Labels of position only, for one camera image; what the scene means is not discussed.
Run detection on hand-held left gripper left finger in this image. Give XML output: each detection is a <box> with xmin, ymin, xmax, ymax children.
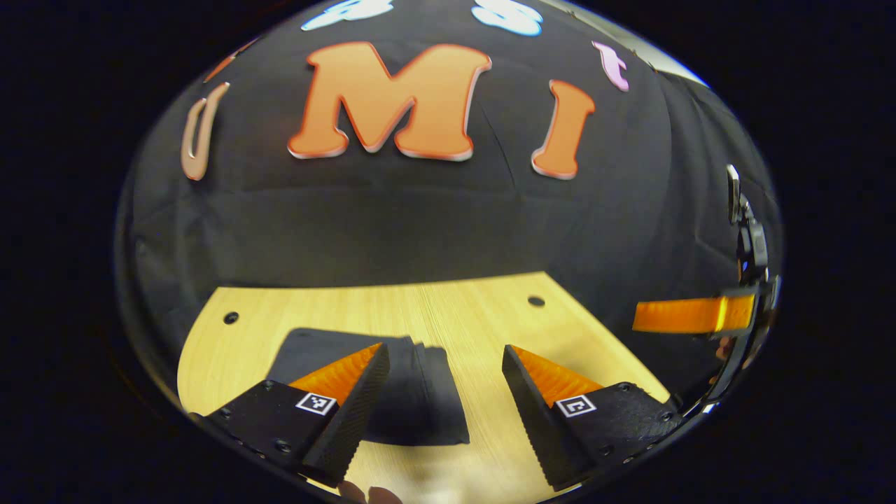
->
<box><xmin>206</xmin><ymin>342</ymin><xmax>391</xmax><ymax>489</ymax></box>

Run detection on dark jeans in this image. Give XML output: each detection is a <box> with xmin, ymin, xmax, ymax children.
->
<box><xmin>266</xmin><ymin>328</ymin><xmax>471</xmax><ymax>447</ymax></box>

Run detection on black backdrop cloth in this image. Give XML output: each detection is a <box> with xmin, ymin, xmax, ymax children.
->
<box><xmin>115</xmin><ymin>0</ymin><xmax>783</xmax><ymax>421</ymax></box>

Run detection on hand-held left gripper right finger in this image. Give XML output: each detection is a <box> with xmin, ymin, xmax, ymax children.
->
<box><xmin>501</xmin><ymin>343</ymin><xmax>683</xmax><ymax>492</ymax></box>

